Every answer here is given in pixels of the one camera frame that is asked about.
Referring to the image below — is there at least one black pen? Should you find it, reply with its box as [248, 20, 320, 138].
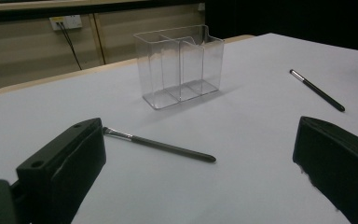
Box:
[103, 126, 217, 163]

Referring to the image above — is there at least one white table cover sheet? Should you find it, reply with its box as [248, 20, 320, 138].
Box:
[0, 33, 358, 224]

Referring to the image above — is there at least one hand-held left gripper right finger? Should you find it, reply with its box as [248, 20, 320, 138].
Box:
[292, 116, 358, 224]

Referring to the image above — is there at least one dark curtain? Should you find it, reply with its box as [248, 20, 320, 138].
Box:
[204, 0, 358, 54]

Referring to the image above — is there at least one clear acrylic organizer box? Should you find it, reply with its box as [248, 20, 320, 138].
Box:
[132, 24, 226, 111]

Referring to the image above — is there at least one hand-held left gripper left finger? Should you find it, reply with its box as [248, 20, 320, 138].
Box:
[16, 117, 107, 224]

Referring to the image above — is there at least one black makeup brush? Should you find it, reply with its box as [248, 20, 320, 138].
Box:
[289, 68, 346, 113]

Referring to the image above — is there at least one black power cable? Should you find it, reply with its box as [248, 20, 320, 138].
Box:
[56, 21, 83, 71]

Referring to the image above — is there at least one white wall socket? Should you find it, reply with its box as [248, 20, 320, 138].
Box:
[48, 14, 84, 32]

